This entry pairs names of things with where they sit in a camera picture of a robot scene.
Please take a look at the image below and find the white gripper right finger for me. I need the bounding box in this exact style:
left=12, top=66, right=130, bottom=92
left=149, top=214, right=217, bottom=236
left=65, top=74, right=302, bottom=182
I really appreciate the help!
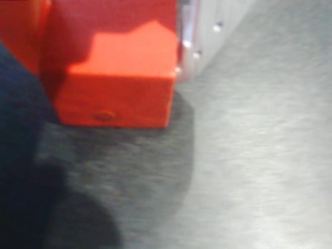
left=175, top=0, right=256, bottom=84

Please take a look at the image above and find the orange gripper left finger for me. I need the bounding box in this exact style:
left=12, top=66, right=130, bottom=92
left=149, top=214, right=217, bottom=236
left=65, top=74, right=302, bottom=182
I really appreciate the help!
left=0, top=0, right=52, bottom=76

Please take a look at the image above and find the red cube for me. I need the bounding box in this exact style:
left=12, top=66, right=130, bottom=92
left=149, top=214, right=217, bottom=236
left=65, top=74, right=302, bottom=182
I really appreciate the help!
left=42, top=0, right=180, bottom=130

